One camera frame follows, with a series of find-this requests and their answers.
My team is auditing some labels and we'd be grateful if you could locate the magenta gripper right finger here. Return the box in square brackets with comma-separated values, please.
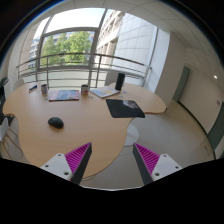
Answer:
[133, 143, 182, 185]

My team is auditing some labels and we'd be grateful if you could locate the colourful magazine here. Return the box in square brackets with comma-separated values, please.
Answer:
[48, 90, 80, 101]

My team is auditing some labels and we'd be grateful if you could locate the black mouse pad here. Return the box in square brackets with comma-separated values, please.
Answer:
[106, 99, 145, 118]

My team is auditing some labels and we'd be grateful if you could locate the metal railing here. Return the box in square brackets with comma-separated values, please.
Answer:
[17, 53, 149, 89]

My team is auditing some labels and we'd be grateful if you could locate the black computer mouse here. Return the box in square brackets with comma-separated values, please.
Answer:
[48, 117, 64, 129]

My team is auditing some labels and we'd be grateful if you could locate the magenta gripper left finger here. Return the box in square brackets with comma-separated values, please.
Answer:
[41, 143, 92, 185]

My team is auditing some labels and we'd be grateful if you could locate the patterned cup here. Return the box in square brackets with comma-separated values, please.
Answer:
[41, 84, 48, 96]

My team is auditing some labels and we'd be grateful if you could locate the white table base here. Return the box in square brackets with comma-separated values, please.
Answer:
[124, 124, 139, 147]

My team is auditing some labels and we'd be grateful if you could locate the white red mug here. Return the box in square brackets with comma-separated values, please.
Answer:
[81, 84, 89, 95]

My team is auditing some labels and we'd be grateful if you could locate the open booklet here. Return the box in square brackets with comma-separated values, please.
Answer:
[90, 86, 118, 98]

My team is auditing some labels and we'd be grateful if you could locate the black cylindrical speaker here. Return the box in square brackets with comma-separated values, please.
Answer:
[115, 73, 125, 91]

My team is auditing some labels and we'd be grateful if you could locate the wooden chair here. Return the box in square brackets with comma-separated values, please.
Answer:
[0, 118, 22, 160]

